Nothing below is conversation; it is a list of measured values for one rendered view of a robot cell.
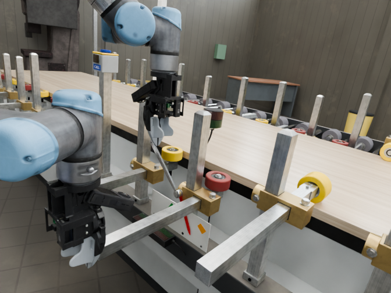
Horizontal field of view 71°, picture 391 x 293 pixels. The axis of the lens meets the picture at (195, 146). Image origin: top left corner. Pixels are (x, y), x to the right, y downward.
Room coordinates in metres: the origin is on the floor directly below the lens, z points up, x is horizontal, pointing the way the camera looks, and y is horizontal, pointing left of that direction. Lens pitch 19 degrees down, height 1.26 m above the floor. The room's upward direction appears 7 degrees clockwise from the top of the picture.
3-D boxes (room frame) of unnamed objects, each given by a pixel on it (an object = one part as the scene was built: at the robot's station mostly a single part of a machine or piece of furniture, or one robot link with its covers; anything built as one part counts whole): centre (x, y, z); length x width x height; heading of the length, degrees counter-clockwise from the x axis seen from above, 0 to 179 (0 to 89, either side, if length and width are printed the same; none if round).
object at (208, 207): (0.74, -0.03, 0.85); 0.13 x 0.06 x 0.05; 50
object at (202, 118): (0.75, -0.01, 0.87); 0.03 x 0.03 x 0.48; 50
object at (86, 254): (0.43, 0.19, 0.86); 0.06 x 0.03 x 0.09; 140
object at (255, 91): (6.84, -1.45, 0.41); 1.59 x 0.79 x 0.82; 116
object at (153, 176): (0.90, 0.17, 0.84); 0.13 x 0.06 x 0.05; 50
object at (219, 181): (0.78, -0.08, 0.85); 0.08 x 0.08 x 0.11
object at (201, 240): (0.75, 0.03, 0.75); 0.26 x 0.01 x 0.10; 50
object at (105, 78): (1.08, 0.38, 0.93); 0.05 x 0.04 x 0.45; 50
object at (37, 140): (0.34, 0.23, 1.12); 0.11 x 0.11 x 0.08; 82
